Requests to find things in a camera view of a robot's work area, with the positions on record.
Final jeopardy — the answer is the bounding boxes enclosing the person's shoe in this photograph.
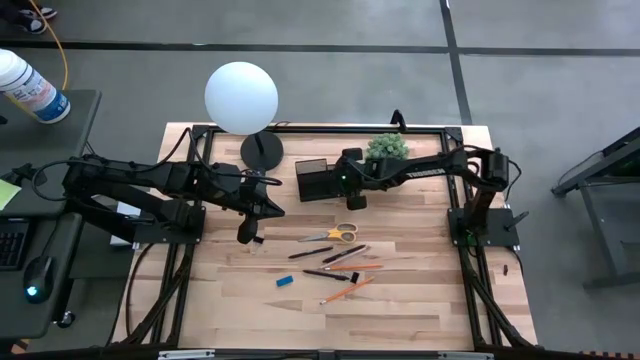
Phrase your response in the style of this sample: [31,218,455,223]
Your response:
[30,5,59,21]
[17,17,49,35]

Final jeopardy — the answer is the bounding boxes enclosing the black computer mouse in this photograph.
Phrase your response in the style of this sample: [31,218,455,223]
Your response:
[22,255,56,305]

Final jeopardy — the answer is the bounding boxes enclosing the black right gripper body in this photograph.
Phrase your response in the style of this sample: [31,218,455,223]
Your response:
[332,147,372,212]

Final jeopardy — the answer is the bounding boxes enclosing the black keyboard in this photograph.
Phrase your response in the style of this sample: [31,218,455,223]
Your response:
[0,219,31,272]

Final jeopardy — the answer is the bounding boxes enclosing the black caster wheel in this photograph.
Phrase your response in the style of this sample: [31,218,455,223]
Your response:
[55,309,77,330]

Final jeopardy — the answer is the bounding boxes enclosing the white wipes canister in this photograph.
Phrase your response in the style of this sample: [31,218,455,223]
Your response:
[0,48,72,125]

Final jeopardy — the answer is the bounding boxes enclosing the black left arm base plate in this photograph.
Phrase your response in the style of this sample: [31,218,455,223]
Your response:
[132,204,207,246]

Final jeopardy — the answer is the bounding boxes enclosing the green potted plant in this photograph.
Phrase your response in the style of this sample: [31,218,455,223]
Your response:
[364,131,411,163]

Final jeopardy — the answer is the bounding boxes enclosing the silver metal bracket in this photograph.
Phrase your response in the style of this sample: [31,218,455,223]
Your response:
[158,349,216,360]
[437,351,496,360]

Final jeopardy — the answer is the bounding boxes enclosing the yellow cable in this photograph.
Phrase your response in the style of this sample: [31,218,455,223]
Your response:
[27,0,70,92]

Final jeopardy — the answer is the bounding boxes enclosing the white globe table lamp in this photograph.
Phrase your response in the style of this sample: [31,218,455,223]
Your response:
[203,60,285,173]

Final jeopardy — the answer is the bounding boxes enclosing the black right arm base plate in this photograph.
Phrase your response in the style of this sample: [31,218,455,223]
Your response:
[447,207,521,248]

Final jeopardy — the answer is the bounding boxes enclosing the yellow-handled scissors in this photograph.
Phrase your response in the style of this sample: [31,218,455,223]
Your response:
[298,222,360,245]

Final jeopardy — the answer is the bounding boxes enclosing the black desk clamp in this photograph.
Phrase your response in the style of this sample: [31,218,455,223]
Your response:
[0,162,49,187]

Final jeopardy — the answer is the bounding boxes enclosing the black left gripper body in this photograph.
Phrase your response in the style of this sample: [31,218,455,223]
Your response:
[212,162,274,246]

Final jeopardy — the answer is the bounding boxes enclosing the black mesh desk organizer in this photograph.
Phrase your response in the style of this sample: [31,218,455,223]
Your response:
[294,158,342,203]

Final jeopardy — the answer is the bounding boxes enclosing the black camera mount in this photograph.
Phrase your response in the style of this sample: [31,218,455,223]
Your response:
[389,108,409,134]

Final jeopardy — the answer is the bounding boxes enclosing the green sticky note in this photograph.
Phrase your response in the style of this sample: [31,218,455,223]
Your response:
[0,178,23,211]

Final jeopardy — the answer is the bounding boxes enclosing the black side desk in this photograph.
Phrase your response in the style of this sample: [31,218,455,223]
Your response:
[0,89,102,342]

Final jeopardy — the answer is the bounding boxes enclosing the grey metal stand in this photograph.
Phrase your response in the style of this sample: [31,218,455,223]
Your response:
[551,127,640,290]

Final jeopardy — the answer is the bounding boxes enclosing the black aluminium table frame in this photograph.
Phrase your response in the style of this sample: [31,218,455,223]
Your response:
[112,123,539,351]

